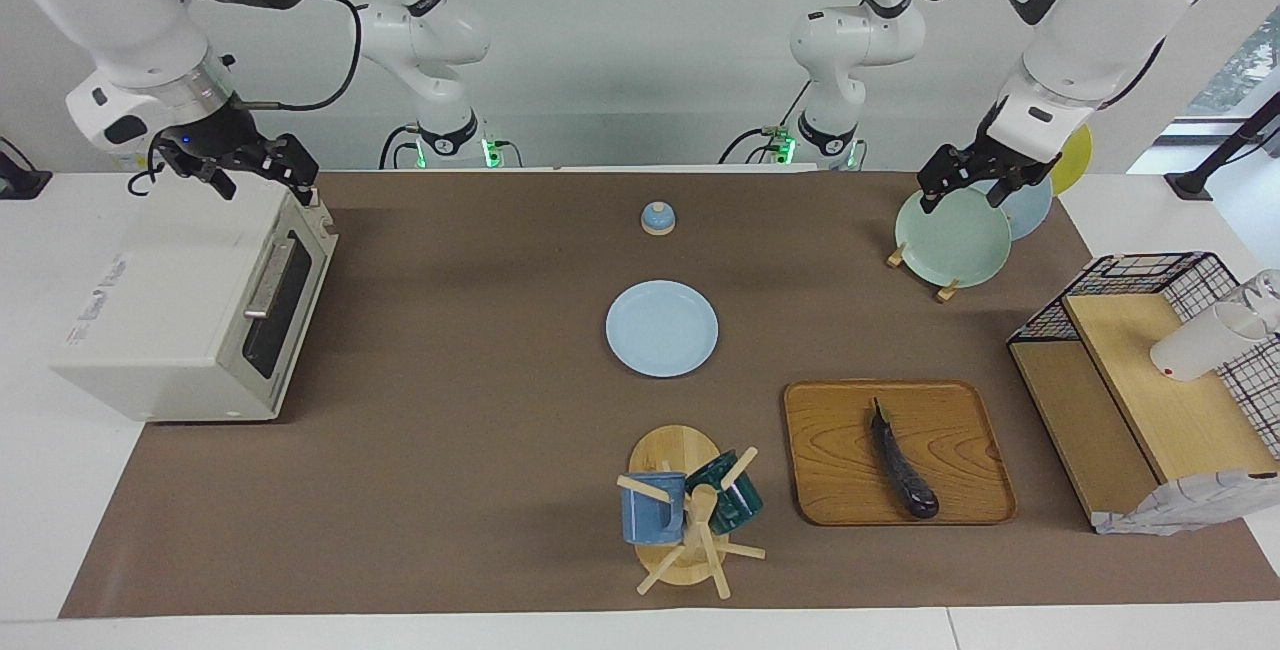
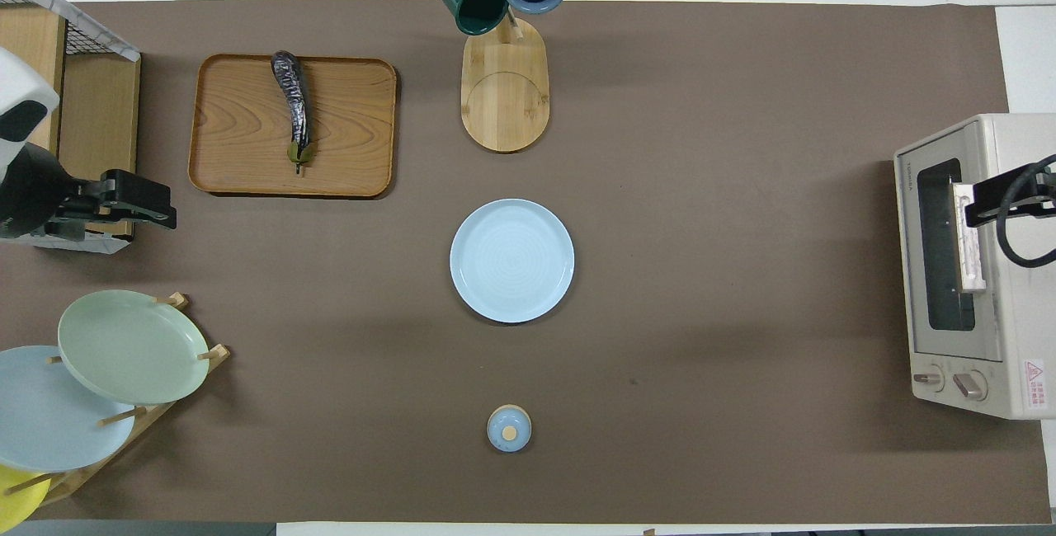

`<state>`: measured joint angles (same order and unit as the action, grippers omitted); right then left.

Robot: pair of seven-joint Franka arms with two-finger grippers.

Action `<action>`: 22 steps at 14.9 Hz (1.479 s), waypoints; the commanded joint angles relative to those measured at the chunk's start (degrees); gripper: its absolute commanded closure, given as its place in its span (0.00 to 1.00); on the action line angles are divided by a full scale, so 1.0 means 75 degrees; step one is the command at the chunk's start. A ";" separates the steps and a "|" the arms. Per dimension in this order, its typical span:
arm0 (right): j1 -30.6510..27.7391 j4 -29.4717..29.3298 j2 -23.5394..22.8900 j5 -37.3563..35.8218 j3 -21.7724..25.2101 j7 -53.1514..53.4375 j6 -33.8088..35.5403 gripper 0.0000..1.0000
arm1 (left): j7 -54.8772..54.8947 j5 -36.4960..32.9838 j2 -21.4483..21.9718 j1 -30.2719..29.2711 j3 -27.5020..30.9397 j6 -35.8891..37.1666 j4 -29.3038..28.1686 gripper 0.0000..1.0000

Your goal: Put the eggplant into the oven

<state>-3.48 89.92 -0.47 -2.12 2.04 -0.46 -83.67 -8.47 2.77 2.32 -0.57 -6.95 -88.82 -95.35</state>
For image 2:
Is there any wooden mug tree stand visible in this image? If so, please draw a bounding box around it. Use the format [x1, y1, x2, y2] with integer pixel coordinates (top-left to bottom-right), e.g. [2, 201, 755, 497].
[437, 0, 570, 154]

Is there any wooden serving tray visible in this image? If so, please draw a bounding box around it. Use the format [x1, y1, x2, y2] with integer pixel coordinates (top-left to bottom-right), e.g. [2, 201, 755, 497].
[188, 54, 398, 199]

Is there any grey marbled cloth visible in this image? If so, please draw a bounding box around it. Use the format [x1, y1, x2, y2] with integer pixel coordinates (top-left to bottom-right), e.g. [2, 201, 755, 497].
[0, 0, 142, 63]

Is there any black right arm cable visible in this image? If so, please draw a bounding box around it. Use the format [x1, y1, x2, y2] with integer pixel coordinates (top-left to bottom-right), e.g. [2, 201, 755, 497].
[996, 154, 1056, 270]

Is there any small blue lid wooden knob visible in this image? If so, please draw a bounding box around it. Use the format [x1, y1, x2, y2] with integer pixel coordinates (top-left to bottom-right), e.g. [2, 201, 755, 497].
[487, 405, 533, 454]

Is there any yellow plate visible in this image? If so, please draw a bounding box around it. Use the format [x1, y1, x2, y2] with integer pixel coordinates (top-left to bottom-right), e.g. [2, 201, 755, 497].
[0, 464, 50, 536]

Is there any beige toaster oven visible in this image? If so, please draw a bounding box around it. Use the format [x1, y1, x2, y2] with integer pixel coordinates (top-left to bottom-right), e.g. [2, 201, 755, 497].
[893, 113, 1056, 421]

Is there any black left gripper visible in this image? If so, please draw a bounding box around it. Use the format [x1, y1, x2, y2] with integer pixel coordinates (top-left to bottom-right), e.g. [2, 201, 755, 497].
[54, 171, 178, 238]

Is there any wooden two-step shelf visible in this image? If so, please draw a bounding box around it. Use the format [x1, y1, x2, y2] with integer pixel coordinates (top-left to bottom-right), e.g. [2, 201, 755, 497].
[0, 4, 143, 255]

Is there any pale green plate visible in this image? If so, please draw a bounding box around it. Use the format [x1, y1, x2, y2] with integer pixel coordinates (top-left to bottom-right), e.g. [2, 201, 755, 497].
[58, 289, 211, 406]

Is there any light blue racked plate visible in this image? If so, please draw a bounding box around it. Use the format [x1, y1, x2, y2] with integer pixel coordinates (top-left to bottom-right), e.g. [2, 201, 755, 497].
[0, 345, 138, 473]

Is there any toaster oven glass door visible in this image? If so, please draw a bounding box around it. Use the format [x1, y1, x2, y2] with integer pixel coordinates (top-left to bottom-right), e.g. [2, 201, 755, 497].
[894, 120, 1004, 364]

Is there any wooden plate rack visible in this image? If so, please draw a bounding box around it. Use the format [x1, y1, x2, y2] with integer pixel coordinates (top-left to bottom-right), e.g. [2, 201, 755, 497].
[0, 292, 231, 506]

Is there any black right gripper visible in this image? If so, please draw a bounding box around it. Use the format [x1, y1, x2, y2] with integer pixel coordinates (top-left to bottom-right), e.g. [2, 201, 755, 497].
[964, 163, 1056, 228]

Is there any dark purple eggplant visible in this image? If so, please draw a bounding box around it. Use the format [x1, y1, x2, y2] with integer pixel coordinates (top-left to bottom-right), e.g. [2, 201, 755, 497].
[271, 50, 316, 176]

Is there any brown table mat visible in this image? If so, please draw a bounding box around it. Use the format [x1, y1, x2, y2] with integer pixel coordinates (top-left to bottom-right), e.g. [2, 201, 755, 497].
[0, 0, 1051, 525]

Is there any black wire basket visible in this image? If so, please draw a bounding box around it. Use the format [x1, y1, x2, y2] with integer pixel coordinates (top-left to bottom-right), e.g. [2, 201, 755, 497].
[0, 0, 112, 59]

